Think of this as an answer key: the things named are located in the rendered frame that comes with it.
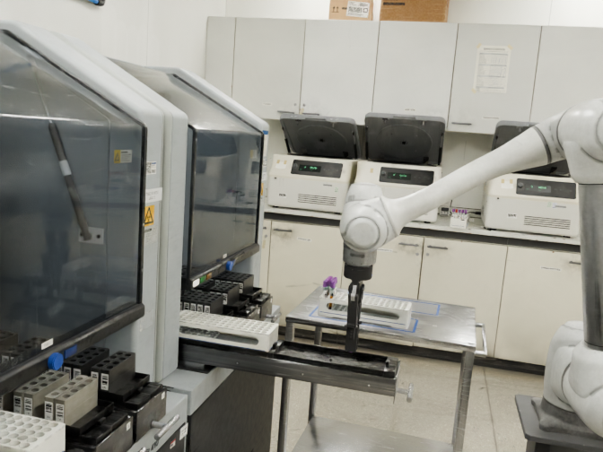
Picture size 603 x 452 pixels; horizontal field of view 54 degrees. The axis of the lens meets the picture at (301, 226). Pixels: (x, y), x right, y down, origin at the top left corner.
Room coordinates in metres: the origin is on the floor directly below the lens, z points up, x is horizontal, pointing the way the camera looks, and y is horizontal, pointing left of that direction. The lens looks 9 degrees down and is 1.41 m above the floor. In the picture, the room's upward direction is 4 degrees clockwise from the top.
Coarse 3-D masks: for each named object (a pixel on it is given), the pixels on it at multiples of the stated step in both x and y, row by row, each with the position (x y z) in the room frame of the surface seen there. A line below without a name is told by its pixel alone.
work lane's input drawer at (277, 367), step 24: (192, 360) 1.56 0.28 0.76; (216, 360) 1.55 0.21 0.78; (240, 360) 1.53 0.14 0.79; (264, 360) 1.51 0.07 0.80; (288, 360) 1.51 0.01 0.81; (312, 360) 1.49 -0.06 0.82; (336, 360) 1.54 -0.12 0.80; (360, 360) 1.55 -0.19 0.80; (384, 360) 1.56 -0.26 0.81; (336, 384) 1.47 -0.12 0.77; (360, 384) 1.45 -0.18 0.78; (384, 384) 1.44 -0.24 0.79
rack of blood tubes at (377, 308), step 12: (324, 300) 1.88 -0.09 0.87; (336, 300) 1.86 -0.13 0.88; (372, 300) 1.89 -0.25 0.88; (384, 300) 1.90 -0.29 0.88; (396, 300) 1.91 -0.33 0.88; (336, 312) 1.86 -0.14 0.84; (372, 312) 1.93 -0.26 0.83; (384, 312) 1.92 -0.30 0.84; (396, 312) 1.81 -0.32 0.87; (408, 312) 1.81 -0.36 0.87; (384, 324) 1.82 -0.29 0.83; (396, 324) 1.81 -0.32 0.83; (408, 324) 1.84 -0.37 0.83
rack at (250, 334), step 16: (192, 320) 1.60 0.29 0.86; (208, 320) 1.61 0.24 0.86; (224, 320) 1.62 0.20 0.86; (240, 320) 1.63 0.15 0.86; (256, 320) 1.64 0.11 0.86; (192, 336) 1.58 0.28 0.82; (208, 336) 1.59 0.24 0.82; (224, 336) 1.65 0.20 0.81; (240, 336) 1.65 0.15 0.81; (256, 336) 1.54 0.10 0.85; (272, 336) 1.56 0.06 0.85
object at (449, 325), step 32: (320, 288) 2.23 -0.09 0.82; (288, 320) 1.84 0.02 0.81; (320, 320) 1.83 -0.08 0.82; (416, 320) 1.90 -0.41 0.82; (448, 320) 1.93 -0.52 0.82; (480, 352) 1.75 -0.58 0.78; (288, 384) 1.84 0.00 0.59; (320, 448) 2.00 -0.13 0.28; (352, 448) 2.02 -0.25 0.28; (384, 448) 2.03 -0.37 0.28; (416, 448) 2.05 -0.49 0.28; (448, 448) 2.07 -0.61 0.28
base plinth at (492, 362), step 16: (304, 336) 3.95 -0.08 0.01; (336, 336) 3.90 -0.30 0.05; (400, 352) 3.79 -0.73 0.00; (416, 352) 3.77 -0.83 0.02; (432, 352) 3.75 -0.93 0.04; (448, 352) 3.73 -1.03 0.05; (496, 368) 3.65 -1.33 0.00; (512, 368) 3.63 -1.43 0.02; (528, 368) 3.61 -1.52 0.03; (544, 368) 3.59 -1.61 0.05
